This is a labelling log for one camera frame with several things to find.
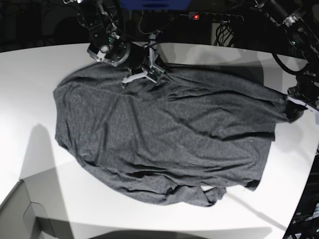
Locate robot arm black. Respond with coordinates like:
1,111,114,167
255,0,319,124
76,0,165,86

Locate blue box at top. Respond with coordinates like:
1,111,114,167
120,0,191,10

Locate black power strip red light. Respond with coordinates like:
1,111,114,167
187,11,244,24

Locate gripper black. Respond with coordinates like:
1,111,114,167
122,33,164,88
285,79,319,122

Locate grey cable loops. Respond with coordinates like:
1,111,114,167
124,7,175,39

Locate black cable bundle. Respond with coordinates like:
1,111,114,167
214,22,235,47

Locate dark grey t-shirt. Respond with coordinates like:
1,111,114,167
53,64,288,207

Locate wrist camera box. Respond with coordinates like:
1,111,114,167
146,66,165,83

